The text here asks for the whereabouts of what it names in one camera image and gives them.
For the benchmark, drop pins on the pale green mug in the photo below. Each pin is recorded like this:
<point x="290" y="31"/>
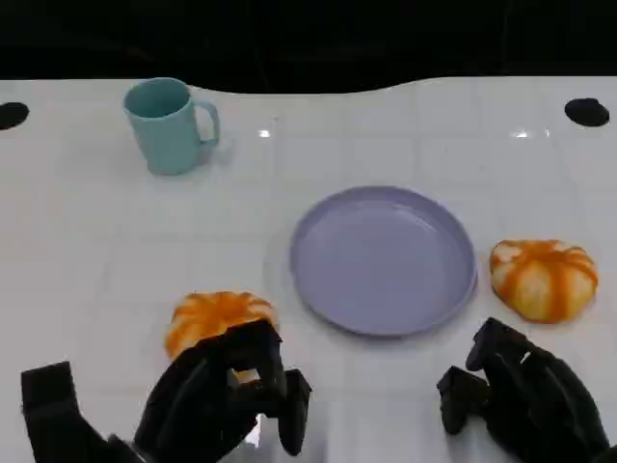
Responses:
<point x="166" y="135"/>

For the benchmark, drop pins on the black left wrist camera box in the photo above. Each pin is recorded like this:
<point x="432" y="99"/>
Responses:
<point x="53" y="415"/>

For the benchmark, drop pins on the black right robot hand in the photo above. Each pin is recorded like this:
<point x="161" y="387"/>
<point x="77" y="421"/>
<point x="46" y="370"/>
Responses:
<point x="540" y="405"/>

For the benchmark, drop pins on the lilac plate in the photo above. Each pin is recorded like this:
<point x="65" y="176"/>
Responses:
<point x="381" y="263"/>

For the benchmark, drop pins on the orange and white toy bread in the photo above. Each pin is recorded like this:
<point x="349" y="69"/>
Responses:
<point x="544" y="282"/>
<point x="212" y="313"/>

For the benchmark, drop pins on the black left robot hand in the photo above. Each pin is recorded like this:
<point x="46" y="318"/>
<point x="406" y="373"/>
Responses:
<point x="202" y="400"/>

